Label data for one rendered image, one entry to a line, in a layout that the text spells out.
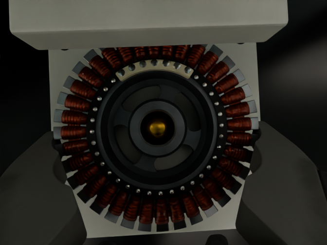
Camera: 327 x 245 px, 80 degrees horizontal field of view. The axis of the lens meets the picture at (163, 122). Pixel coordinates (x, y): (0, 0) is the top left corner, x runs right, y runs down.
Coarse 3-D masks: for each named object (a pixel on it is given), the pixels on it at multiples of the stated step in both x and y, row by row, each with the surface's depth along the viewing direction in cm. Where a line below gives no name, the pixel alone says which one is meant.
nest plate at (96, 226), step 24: (96, 48) 14; (240, 48) 14; (72, 72) 14; (144, 96) 14; (192, 120) 14; (120, 144) 14; (168, 168) 14; (240, 192) 14; (96, 216) 14; (120, 216) 14; (216, 216) 14
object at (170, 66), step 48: (144, 48) 10; (192, 48) 11; (96, 96) 10; (192, 96) 12; (240, 96) 10; (96, 144) 10; (144, 144) 11; (192, 144) 13; (240, 144) 11; (96, 192) 10; (144, 192) 10; (192, 192) 11
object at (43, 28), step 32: (32, 0) 4; (64, 0) 4; (96, 0) 4; (128, 0) 4; (160, 0) 4; (192, 0) 4; (224, 0) 4; (256, 0) 4; (32, 32) 4; (64, 32) 4; (96, 32) 4; (128, 32) 4; (160, 32) 4; (192, 32) 4; (224, 32) 4; (256, 32) 5
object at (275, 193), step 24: (264, 144) 9; (288, 144) 9; (264, 168) 8; (288, 168) 8; (312, 168) 8; (264, 192) 7; (288, 192) 7; (312, 192) 7; (240, 216) 7; (264, 216) 6; (288, 216) 6; (312, 216) 6; (264, 240) 6; (288, 240) 6; (312, 240) 5
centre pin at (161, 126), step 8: (144, 120) 12; (152, 120) 11; (160, 120) 11; (168, 120) 12; (144, 128) 12; (152, 128) 11; (160, 128) 11; (168, 128) 12; (144, 136) 12; (152, 136) 11; (160, 136) 11; (168, 136) 12
